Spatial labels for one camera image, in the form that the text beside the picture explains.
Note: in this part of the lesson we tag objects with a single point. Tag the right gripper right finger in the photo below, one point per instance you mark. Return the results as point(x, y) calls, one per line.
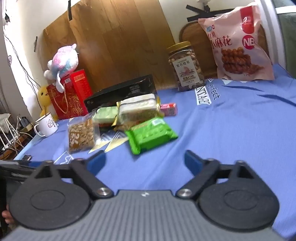
point(230, 196)

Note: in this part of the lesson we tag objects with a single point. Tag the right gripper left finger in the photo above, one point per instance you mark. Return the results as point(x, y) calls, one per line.
point(56, 196)

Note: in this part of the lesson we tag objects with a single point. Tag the clear bag of nuts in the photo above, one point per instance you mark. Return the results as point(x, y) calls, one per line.
point(81, 135)

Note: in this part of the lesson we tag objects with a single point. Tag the light green cake pack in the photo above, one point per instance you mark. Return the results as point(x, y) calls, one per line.
point(105, 115)

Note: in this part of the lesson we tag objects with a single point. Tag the green snack packet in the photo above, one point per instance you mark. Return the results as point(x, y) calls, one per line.
point(149, 134)

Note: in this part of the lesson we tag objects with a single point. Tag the pink candy box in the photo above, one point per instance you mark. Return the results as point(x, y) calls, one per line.
point(169, 109)

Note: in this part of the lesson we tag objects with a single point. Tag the white layered cake pack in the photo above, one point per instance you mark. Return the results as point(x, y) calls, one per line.
point(138, 108)

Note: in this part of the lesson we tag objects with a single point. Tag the black snack box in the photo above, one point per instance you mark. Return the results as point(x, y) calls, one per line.
point(111, 95)

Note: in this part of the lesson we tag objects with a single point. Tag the yellow brown snack packet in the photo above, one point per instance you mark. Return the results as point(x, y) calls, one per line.
point(124, 126)

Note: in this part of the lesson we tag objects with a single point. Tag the white enamel mug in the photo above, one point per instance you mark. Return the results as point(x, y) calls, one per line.
point(45, 126)

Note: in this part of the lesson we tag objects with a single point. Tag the blue printed tablecloth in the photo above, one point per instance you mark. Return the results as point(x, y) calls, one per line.
point(225, 120)

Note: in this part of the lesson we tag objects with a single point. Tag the yellow duck plush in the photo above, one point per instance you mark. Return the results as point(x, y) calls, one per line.
point(45, 103)

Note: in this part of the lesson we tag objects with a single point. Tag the red gift bag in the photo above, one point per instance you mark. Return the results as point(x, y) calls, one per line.
point(70, 103)

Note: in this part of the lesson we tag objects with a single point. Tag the pink blue plush toy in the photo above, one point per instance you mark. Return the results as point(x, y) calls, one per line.
point(64, 62)

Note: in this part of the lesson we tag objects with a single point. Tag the pink twisted snack bag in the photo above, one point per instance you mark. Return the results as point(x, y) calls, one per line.
point(234, 40)

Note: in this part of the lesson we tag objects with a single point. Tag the large wooden board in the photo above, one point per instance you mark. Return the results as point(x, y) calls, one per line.
point(116, 41)

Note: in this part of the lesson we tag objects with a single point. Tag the round wooden board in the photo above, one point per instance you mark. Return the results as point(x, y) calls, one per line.
point(195, 34)

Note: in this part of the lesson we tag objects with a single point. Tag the white wire rack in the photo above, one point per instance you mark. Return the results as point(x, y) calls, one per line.
point(9, 135)

